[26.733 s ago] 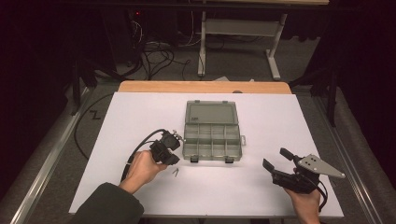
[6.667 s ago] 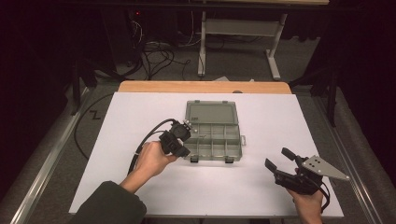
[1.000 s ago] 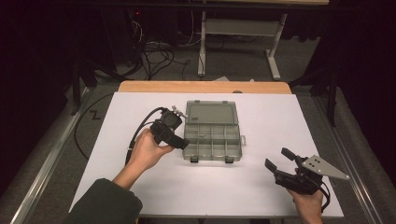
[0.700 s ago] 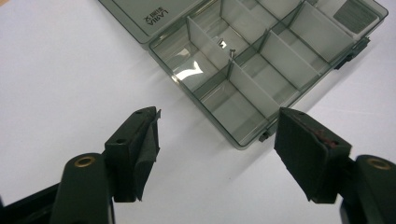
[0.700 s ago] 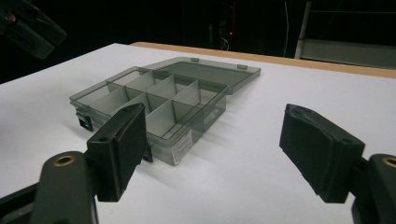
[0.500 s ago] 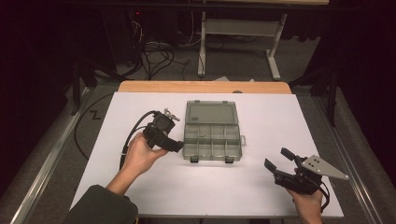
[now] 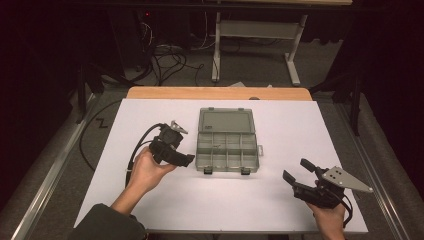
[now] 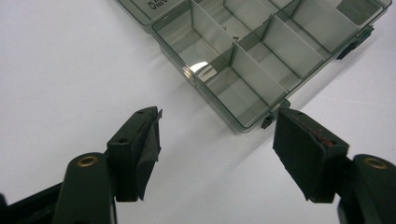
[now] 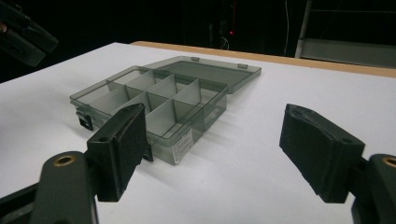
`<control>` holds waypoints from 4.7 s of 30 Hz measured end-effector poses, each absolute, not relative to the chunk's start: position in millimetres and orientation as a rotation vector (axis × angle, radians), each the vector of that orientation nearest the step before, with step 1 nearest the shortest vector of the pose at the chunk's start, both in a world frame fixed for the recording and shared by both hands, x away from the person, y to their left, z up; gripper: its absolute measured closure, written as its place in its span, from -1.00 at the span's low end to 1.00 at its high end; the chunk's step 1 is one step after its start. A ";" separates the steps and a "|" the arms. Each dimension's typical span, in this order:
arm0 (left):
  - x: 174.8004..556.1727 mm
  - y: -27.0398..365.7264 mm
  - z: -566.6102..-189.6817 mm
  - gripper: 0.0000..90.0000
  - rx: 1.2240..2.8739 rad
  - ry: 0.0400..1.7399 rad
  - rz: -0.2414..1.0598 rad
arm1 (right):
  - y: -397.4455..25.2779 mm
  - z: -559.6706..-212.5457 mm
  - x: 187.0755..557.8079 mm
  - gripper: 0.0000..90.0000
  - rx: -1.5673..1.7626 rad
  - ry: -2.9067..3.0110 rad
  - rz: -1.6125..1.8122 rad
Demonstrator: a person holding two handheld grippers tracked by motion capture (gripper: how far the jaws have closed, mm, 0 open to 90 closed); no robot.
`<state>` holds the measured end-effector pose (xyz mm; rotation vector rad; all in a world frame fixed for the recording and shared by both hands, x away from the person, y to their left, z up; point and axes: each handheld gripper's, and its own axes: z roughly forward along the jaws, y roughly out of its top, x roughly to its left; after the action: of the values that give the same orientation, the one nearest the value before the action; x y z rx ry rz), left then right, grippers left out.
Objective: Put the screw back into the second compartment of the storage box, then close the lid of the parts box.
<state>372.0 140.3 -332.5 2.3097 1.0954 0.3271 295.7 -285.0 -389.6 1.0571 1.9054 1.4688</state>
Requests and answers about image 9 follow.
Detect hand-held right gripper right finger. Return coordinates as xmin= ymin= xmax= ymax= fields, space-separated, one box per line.
xmin=279 ymin=104 xmax=366 ymax=203

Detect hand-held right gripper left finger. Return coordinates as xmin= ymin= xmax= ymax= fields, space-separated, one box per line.
xmin=87 ymin=103 xmax=148 ymax=203

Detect transparent grey compartment box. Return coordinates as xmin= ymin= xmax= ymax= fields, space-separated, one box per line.
xmin=68 ymin=55 xmax=262 ymax=166

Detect black case with red light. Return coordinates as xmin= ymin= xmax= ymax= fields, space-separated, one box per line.
xmin=208 ymin=0 xmax=244 ymax=50

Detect white metal desk frame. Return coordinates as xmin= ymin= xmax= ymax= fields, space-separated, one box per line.
xmin=293 ymin=0 xmax=396 ymax=69

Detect white hanging cable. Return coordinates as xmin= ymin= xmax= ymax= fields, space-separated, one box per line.
xmin=284 ymin=0 xmax=291 ymax=57

